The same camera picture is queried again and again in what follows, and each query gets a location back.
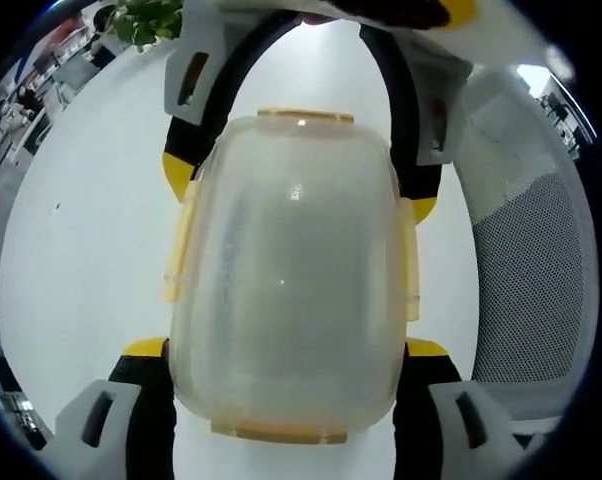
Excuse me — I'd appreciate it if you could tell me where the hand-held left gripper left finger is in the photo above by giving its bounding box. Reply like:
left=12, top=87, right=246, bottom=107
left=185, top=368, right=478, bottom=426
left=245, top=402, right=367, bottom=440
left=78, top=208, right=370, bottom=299
left=54, top=337, right=177, bottom=480

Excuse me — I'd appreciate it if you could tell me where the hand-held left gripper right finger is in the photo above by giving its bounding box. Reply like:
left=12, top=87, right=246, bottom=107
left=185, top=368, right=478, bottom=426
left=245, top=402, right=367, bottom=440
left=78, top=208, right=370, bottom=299
left=393, top=337, right=520, bottom=480

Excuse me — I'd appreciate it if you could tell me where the clear box with plastic buckles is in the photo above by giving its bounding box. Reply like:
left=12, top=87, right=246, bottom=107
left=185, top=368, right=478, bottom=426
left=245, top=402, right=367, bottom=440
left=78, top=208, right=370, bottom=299
left=160, top=106, right=423, bottom=447

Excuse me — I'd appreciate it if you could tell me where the green leafy plant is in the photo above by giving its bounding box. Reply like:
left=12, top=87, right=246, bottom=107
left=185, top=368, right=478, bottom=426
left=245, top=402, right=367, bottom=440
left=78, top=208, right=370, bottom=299
left=103, top=0, right=185, bottom=54

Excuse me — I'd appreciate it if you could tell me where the grey mesh office chair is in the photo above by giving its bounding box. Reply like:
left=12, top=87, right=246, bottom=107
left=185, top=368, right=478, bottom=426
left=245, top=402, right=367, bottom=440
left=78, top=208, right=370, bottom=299
left=453, top=69, right=595, bottom=441

